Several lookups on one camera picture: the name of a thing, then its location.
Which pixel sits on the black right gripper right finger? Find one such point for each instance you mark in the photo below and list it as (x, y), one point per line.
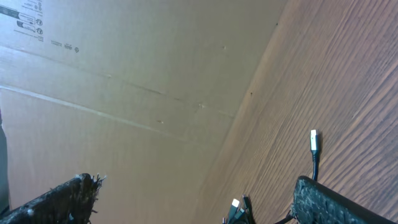
(315, 203)

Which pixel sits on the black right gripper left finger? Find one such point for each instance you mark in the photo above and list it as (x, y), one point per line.
(70, 202)

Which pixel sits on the brown cardboard panel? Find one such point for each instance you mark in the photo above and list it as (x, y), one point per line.
(140, 92)

